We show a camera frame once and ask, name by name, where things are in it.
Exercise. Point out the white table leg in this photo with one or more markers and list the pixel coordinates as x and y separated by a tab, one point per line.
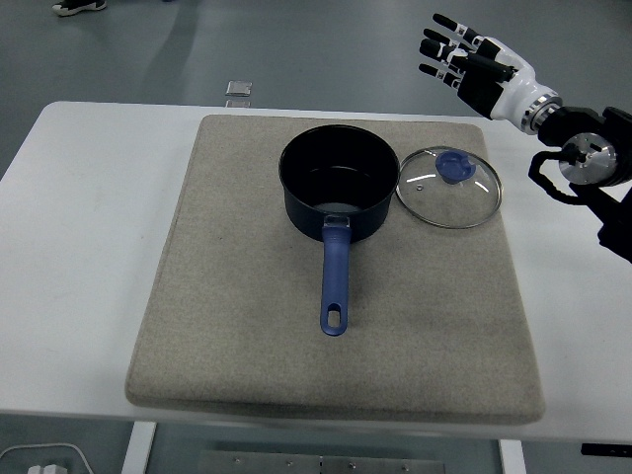
138	449
512	459

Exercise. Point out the beige fabric mat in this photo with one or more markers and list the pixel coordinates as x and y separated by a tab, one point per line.
247	296

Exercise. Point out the black bar under table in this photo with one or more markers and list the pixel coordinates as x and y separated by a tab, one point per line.
607	450

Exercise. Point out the glass pot lid blue knob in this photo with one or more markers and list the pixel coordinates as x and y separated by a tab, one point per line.
444	202

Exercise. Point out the grey metal plate with screws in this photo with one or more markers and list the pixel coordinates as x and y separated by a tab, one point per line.
321	464

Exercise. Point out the person's foot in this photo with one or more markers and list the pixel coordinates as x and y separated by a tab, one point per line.
79	6

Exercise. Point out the silver square floor plate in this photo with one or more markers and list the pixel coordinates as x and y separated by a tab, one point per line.
239	88
238	103

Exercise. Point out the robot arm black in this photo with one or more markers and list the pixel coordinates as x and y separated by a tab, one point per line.
607	202

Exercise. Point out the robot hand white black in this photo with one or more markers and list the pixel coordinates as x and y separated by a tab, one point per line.
513	94

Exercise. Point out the white power adapter block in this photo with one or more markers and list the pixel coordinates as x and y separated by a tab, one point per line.
47	469

